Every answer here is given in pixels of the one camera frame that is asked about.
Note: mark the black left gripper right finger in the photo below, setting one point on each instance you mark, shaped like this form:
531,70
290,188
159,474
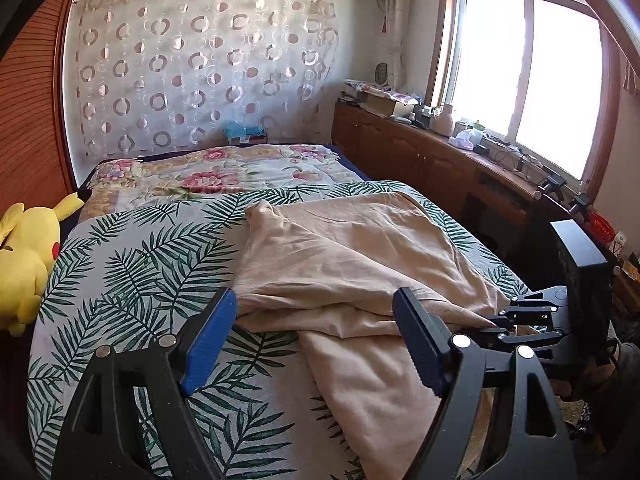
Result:
498,406

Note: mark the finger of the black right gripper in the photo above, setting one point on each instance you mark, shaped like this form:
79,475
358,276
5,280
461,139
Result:
530,312
499,339

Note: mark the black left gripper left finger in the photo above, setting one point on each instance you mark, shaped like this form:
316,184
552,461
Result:
102,436

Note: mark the beige t-shirt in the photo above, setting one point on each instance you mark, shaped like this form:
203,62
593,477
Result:
328,270

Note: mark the brown wooden low cabinet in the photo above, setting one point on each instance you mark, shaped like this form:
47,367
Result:
499,208

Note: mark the white plastic bag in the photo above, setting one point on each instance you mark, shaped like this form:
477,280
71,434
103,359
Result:
467,139

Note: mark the pink ceramic vase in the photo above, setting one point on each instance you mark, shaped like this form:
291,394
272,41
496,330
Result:
442,121

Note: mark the yellow Pikachu plush toy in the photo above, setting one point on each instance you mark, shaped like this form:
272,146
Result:
30,244

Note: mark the cardboard box on cabinet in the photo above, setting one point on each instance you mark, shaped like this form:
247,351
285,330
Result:
385,107

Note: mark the wood framed window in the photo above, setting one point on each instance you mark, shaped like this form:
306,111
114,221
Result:
610,94

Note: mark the floral quilt bedspread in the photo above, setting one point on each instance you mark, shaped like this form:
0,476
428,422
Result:
127,183

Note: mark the small round desk fan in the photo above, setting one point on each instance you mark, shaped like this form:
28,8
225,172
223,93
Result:
381,74

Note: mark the blue tissue box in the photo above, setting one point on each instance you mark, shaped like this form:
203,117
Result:
238,134

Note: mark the white side window curtain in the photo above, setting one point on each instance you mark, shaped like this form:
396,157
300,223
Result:
396,20

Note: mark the sheer circle pattern curtain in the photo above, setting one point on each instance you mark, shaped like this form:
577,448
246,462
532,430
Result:
154,76

